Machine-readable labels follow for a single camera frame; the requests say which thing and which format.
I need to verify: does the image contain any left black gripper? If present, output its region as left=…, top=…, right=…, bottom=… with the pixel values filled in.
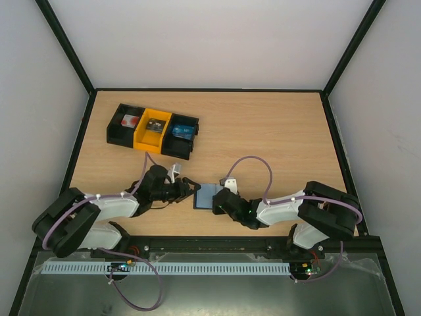
left=151, top=177, right=201, bottom=203

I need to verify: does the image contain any blue card holder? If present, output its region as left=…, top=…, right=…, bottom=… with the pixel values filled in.
left=193, top=184, right=223, bottom=209

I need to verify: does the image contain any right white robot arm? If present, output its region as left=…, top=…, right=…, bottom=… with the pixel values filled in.
left=212, top=181, right=363, bottom=258

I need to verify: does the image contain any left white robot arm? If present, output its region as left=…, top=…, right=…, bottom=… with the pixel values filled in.
left=32, top=164, right=201, bottom=258

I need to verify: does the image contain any blue card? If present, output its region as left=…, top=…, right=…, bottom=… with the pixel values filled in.
left=172, top=124, right=194, bottom=140

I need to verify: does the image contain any black card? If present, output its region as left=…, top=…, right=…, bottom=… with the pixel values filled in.
left=146, top=118, right=166, bottom=134

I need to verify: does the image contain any red white card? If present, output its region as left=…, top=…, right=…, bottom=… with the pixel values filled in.
left=121, top=115, right=139, bottom=128

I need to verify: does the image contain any black bin right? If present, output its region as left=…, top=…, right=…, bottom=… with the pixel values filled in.
left=161, top=113, right=199, bottom=160

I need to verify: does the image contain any black bin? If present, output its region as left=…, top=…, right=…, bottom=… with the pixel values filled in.
left=107, top=103, right=145, bottom=148
left=161, top=113, right=199, bottom=160

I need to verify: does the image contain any yellow bin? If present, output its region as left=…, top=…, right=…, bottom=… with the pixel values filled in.
left=133, top=108, right=172, bottom=154

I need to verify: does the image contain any black bin left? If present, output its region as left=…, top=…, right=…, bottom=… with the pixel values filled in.
left=107, top=103, right=145, bottom=148

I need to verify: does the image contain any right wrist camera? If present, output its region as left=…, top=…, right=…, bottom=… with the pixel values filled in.
left=220, top=176, right=238, bottom=194

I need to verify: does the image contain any white slotted cable duct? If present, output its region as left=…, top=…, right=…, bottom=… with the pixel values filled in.
left=40, top=261, right=290, bottom=276

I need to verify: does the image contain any black rail base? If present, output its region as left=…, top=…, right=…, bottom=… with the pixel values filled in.
left=32, top=234, right=382, bottom=261

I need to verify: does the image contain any black enclosure frame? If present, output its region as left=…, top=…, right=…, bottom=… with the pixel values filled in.
left=9, top=0, right=405, bottom=315

